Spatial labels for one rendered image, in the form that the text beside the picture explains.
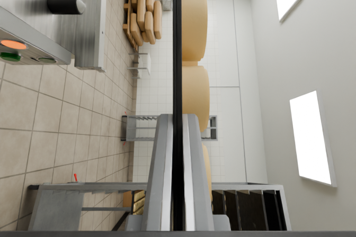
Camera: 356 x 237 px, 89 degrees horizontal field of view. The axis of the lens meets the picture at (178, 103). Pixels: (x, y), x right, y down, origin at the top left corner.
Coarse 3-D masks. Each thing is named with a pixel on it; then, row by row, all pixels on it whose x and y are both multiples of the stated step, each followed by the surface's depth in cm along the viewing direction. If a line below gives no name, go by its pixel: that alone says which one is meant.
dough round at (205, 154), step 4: (204, 148) 13; (204, 152) 12; (204, 156) 12; (208, 156) 12; (204, 160) 12; (208, 160) 12; (208, 164) 12; (208, 168) 12; (208, 172) 11; (208, 176) 11; (208, 180) 11; (208, 184) 11
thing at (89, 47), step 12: (84, 0) 46; (96, 0) 46; (84, 12) 46; (96, 12) 46; (84, 24) 45; (96, 24) 45; (84, 36) 45; (96, 36) 45; (84, 48) 45; (96, 48) 45; (84, 60) 44; (96, 60) 44
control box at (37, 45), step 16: (0, 16) 26; (0, 32) 27; (16, 32) 29; (32, 32) 32; (0, 48) 33; (32, 48) 33; (48, 48) 36; (64, 48) 41; (16, 64) 42; (32, 64) 42; (48, 64) 42; (64, 64) 42
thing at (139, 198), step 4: (136, 192) 138; (140, 192) 146; (136, 196) 130; (140, 196) 144; (144, 196) 170; (136, 200) 130; (140, 200) 145; (144, 200) 160; (136, 204) 130; (140, 204) 144; (136, 208) 131; (140, 208) 147; (136, 212) 131; (140, 212) 145
